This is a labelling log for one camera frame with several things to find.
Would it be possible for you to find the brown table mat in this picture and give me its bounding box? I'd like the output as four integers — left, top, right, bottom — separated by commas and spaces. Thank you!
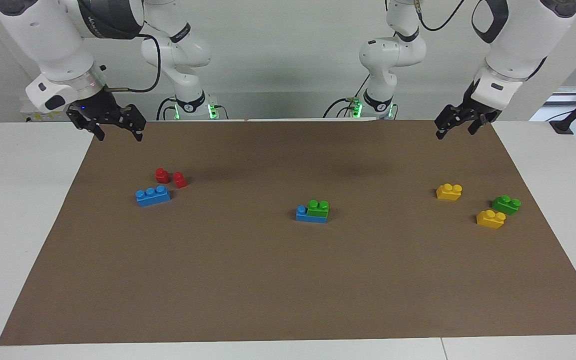
0, 119, 576, 347

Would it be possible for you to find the blue three-stud toy block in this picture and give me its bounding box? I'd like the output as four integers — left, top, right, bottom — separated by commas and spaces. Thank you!
296, 205, 328, 224
135, 185, 171, 207

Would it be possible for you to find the white wall socket box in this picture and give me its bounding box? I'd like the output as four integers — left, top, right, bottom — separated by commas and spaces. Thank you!
20, 102, 68, 123

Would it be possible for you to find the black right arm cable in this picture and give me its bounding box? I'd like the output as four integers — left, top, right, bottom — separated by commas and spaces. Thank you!
103, 32, 162, 94

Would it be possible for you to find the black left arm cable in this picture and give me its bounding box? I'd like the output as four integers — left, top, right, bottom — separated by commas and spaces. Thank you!
417, 0, 466, 32

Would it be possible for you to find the green two-stud toy block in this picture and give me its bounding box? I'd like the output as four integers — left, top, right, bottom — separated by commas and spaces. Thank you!
307, 200, 330, 219
492, 195, 522, 216

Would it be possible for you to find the black right base cable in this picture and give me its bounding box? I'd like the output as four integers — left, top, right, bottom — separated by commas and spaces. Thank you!
156, 97, 176, 121

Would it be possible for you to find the yellow two-stud toy block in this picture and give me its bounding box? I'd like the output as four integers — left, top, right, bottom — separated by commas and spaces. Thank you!
436, 183, 463, 201
476, 209, 507, 230

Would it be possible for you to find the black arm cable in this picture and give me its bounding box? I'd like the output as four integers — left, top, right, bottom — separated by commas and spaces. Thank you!
103, 32, 162, 94
417, 0, 466, 32

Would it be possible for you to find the black left base cable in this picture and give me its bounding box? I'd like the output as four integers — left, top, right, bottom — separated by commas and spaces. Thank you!
323, 75, 371, 119

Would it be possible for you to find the black base cable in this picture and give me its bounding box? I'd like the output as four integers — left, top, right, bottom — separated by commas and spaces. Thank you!
156, 97, 176, 121
323, 75, 371, 119

